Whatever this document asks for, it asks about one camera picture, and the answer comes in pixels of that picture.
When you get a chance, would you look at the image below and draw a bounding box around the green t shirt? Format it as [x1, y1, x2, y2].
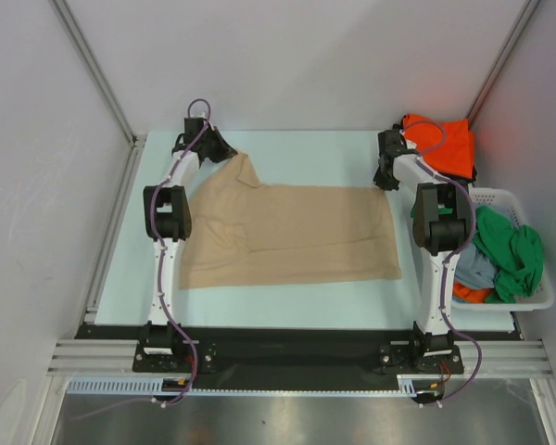
[459, 205, 544, 304]

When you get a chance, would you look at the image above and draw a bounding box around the white slotted cable duct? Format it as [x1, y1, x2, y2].
[67, 376, 427, 398]

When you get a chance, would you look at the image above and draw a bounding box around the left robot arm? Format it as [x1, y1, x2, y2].
[135, 117, 236, 371]

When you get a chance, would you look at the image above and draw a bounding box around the left aluminium frame post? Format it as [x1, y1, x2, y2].
[48, 0, 145, 147]

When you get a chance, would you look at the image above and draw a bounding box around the aluminium frame post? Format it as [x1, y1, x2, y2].
[466, 0, 545, 130]
[48, 0, 145, 147]

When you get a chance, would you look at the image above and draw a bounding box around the right aluminium frame post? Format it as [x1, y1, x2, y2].
[466, 0, 545, 130]

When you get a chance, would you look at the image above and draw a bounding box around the beige t shirt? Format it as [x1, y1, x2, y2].
[179, 154, 402, 289]

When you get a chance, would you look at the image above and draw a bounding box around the folded black t shirt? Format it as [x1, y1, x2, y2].
[391, 116, 478, 184]

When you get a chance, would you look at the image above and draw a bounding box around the light blue t shirt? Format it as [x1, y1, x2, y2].
[455, 245, 498, 290]

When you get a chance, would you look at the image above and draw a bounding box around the folded orange t shirt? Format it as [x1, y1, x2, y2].
[402, 112, 474, 181]

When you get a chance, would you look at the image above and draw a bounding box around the orange t shirt in basket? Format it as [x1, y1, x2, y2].
[453, 282, 493, 304]

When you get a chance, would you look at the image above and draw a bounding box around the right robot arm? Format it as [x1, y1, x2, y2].
[373, 130, 475, 372]

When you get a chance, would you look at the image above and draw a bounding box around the white plastic laundry basket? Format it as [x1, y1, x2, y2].
[452, 187, 553, 312]

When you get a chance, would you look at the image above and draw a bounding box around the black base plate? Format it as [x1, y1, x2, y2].
[75, 324, 520, 392]

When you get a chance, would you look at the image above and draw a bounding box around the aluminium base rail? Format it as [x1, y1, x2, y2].
[47, 339, 553, 379]

